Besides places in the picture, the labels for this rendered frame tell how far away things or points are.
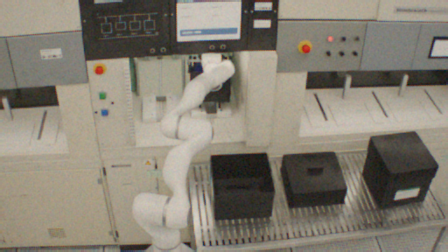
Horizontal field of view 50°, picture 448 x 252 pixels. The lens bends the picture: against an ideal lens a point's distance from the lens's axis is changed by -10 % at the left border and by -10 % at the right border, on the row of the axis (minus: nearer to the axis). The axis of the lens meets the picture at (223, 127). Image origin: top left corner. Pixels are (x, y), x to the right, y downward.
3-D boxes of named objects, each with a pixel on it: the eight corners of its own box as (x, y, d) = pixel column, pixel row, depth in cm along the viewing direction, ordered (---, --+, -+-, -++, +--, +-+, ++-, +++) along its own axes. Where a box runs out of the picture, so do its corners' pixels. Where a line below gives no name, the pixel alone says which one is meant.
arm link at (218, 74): (216, 65, 226) (229, 56, 255) (186, 82, 231) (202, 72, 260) (227, 82, 228) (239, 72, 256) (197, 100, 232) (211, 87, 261)
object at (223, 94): (186, 108, 282) (186, 55, 265) (188, 89, 299) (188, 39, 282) (232, 108, 283) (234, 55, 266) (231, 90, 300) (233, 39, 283)
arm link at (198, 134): (149, 227, 200) (189, 236, 198) (143, 215, 190) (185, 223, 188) (180, 126, 228) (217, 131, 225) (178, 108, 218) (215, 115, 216)
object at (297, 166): (289, 208, 249) (292, 190, 241) (279, 168, 272) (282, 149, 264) (346, 203, 252) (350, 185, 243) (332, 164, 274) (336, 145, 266)
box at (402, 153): (379, 210, 248) (390, 174, 232) (360, 172, 270) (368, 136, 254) (426, 201, 252) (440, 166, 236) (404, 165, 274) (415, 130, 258)
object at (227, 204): (209, 179, 264) (209, 154, 253) (264, 177, 266) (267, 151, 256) (213, 220, 242) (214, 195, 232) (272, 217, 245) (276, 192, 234)
